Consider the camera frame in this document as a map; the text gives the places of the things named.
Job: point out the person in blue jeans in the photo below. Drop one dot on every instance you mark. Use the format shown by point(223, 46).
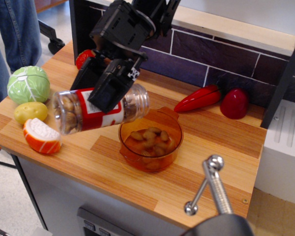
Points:
point(19, 29)

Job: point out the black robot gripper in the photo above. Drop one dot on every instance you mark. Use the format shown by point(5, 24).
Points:
point(118, 36)

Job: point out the green toy cabbage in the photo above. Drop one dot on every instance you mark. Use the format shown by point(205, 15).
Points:
point(29, 84)

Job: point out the red toy chili pepper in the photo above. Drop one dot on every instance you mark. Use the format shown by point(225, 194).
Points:
point(203, 97)

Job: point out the dark red toy pepper half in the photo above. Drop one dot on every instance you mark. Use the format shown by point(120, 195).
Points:
point(235, 104)

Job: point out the grey oven control panel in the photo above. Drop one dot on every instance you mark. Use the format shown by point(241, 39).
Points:
point(93, 225)

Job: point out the orange transparent plastic pot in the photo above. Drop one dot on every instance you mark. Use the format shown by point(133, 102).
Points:
point(163, 118)

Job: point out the wooden upper shelf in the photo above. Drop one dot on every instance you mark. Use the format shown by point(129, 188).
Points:
point(264, 24)

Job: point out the orange white salmon sushi toy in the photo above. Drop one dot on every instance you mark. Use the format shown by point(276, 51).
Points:
point(41, 137)

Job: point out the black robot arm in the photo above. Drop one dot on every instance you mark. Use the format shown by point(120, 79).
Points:
point(161, 12)

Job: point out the red toy strawberry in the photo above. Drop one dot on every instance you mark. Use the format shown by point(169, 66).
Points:
point(82, 57)

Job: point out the almonds in pot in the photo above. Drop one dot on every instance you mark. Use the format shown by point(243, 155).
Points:
point(152, 149)

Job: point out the clear almond jar red label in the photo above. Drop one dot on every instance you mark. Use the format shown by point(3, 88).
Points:
point(74, 113)

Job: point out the yellow toy potato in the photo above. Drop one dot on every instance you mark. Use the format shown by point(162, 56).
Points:
point(30, 110)

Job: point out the black office chair base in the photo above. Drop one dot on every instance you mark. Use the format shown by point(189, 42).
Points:
point(55, 43)

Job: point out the metal clamp screw handle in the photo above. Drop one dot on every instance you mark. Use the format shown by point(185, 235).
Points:
point(226, 223)

